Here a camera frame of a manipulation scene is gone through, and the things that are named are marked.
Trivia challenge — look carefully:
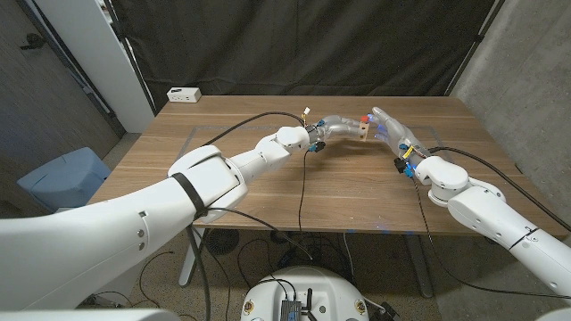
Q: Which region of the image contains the black backdrop curtain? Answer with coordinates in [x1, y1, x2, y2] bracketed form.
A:
[109, 0, 508, 111]

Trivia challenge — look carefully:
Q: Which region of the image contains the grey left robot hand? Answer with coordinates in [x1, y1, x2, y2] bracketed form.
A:
[308, 114, 365, 146]

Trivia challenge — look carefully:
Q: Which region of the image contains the thin black left wrist wire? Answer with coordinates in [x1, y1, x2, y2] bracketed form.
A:
[207, 150, 316, 261]

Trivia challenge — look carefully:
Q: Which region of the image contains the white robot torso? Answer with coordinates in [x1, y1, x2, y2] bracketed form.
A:
[240, 266, 370, 321]

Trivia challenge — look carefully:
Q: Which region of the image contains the grey device on torso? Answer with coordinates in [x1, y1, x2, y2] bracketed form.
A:
[279, 299, 303, 321]

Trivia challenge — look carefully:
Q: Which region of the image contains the white power strip box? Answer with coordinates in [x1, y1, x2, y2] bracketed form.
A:
[166, 86, 203, 104]

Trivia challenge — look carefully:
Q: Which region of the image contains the thin black wrist wire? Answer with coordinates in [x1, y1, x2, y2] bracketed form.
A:
[207, 150, 316, 261]
[412, 177, 571, 300]

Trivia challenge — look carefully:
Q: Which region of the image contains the black door handle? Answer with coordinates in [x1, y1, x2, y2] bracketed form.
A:
[19, 33, 47, 50]

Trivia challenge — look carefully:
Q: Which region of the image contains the blue plastic bin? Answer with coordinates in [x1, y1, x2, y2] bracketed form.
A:
[16, 146, 112, 214]

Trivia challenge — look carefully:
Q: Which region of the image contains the white table leg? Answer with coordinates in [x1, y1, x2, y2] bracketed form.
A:
[178, 227, 207, 288]

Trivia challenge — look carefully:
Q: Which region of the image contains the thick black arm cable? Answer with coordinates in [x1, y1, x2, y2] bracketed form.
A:
[185, 111, 307, 321]
[427, 145, 571, 233]

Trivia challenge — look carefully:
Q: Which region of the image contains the thin black right wrist wire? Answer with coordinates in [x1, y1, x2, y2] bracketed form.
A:
[412, 177, 571, 300]

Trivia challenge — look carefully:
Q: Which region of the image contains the white cabinet panel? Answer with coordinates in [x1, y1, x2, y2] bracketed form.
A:
[33, 0, 156, 134]

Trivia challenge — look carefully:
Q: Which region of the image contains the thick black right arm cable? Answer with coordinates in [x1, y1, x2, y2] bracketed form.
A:
[427, 145, 571, 233]

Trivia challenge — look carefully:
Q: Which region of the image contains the round black floor fan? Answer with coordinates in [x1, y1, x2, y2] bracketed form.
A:
[205, 228, 240, 257]

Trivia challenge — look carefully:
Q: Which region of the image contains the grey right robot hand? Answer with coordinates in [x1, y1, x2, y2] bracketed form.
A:
[368, 106, 432, 169]

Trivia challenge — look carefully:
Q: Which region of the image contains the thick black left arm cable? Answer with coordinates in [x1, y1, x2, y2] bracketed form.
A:
[185, 111, 307, 321]

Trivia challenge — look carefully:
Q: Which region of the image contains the grey table leg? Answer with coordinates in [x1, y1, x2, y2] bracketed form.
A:
[403, 234, 434, 299]

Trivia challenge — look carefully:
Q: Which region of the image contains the black floor cable tangle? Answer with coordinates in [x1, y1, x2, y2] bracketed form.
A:
[236, 229, 358, 286]

